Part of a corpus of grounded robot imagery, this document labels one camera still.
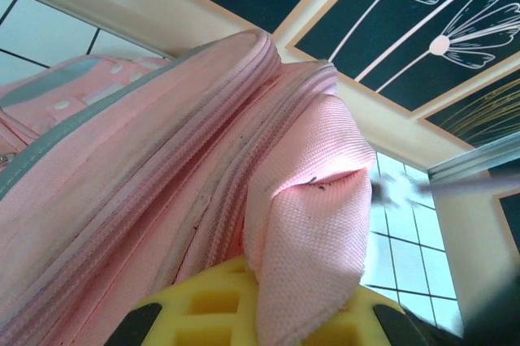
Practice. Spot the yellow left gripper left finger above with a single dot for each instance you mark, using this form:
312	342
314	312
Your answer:
195	313

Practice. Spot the aluminium corner post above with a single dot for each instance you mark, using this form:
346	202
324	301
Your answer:
479	159

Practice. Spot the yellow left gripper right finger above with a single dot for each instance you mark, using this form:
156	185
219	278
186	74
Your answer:
378	321

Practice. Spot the pink backpack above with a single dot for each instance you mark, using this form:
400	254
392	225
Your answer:
162	159

